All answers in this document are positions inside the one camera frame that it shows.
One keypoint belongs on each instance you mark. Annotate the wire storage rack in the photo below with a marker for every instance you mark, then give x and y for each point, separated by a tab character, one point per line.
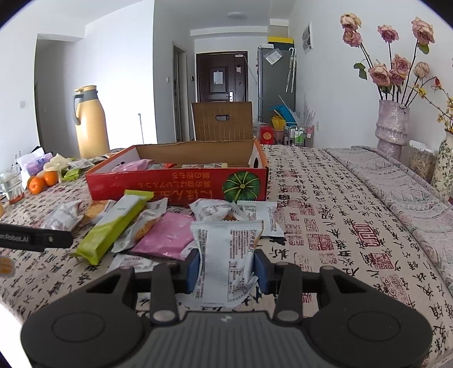
298	135

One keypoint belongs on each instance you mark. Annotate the calligraphy print tablecloth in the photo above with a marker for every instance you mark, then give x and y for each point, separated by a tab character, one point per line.
329	217

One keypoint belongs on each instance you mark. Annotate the orange mandarin front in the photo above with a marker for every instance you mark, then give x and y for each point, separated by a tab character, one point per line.
36	185

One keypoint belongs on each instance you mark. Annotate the clear jar with snacks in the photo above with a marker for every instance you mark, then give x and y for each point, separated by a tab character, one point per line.
422	160

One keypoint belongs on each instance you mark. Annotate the white snack pack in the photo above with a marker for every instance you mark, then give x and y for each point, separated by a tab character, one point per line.
226	271
64	218

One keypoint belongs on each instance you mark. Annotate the red cardboard snack box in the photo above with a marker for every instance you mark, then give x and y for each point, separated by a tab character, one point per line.
184	172

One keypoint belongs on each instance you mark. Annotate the orange mandarin back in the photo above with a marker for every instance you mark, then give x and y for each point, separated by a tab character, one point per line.
50	178

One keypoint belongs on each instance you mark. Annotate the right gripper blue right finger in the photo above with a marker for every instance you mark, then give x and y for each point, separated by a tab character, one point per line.
263	268

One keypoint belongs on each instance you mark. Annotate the yellow thermos jug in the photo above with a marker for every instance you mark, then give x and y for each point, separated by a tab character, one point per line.
90	122

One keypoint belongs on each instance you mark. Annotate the orange mandarin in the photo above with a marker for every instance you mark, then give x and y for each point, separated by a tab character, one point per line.
50	178
36	185

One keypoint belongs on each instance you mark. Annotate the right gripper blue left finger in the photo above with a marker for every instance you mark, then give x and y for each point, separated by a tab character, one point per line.
191	267

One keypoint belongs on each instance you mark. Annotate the glass cup with goji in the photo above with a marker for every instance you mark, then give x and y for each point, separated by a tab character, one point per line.
11	184

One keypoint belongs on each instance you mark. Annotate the dark brown entrance door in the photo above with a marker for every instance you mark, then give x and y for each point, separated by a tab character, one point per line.
222	77

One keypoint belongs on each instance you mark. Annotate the grey refrigerator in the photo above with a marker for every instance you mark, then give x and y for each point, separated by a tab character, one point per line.
276	85

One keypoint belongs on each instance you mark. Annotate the dried pink roses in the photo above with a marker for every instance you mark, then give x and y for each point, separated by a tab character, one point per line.
400	79

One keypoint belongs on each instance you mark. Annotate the long green snack bar pack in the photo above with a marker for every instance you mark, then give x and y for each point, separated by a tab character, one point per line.
98	241

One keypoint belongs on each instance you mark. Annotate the pink textured vase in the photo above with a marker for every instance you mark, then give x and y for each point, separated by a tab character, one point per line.
392	128

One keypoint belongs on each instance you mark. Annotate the grey patterned runner cloth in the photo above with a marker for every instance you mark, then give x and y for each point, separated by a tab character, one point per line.
413	201

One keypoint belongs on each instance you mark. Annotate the floral patterned vase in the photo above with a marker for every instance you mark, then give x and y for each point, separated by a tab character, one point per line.
442	176

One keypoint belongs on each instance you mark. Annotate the purple tissue pack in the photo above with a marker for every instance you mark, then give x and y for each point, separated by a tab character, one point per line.
34	167

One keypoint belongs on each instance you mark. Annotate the brown wooden chair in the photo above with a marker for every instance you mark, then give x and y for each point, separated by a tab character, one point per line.
223	121

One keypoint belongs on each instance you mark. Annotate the pink snack pack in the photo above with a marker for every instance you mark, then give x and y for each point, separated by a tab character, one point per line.
168	237

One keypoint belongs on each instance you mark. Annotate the cracker pack with window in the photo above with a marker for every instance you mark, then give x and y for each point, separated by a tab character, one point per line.
97	210

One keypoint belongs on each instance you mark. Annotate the white cloth flower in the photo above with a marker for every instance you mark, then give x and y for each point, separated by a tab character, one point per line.
56	164

